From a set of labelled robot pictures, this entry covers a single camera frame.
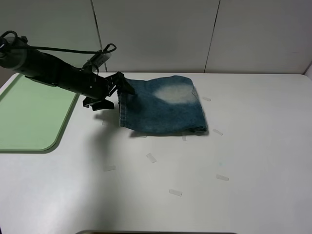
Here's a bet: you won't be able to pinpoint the light green plastic tray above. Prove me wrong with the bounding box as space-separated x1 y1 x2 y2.
0 74 78 152

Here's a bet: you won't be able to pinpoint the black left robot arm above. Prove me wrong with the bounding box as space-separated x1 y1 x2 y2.
0 31 135 111

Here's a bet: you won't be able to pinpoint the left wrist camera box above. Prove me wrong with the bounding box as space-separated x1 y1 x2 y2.
82 53 111 72

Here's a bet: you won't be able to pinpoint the children's blue denim shorts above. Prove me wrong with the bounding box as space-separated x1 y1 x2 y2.
117 75 207 135

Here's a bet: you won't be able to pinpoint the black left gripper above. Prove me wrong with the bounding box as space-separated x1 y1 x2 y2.
73 67 135 111

